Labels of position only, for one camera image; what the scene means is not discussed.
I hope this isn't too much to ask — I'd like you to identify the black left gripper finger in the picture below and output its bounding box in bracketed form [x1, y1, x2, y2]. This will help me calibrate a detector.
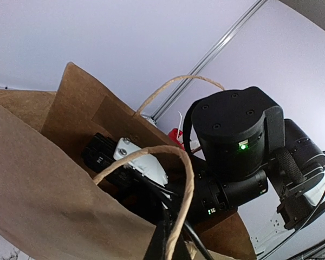
[144, 213, 187, 260]

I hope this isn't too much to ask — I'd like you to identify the brown paper bag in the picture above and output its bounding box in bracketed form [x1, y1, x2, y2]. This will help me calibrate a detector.
[0, 61, 257, 260]

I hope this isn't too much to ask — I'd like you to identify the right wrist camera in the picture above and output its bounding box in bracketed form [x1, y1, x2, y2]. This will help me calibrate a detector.
[81, 132, 169, 190]

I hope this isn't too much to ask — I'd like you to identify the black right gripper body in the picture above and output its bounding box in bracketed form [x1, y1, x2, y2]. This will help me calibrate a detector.
[183, 87, 283, 225]

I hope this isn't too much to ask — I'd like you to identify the aluminium frame post right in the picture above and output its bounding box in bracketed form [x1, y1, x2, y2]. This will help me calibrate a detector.
[150, 0, 268, 121]

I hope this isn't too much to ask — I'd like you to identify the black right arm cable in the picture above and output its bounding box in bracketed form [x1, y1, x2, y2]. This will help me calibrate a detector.
[129, 151, 325, 260]

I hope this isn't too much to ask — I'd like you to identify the white plastic utensil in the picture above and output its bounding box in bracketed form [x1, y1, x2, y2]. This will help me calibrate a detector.
[177, 110, 201, 152]

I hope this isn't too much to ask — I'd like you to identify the red utensil holder cup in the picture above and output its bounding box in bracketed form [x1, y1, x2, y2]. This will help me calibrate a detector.
[168, 128, 184, 150]

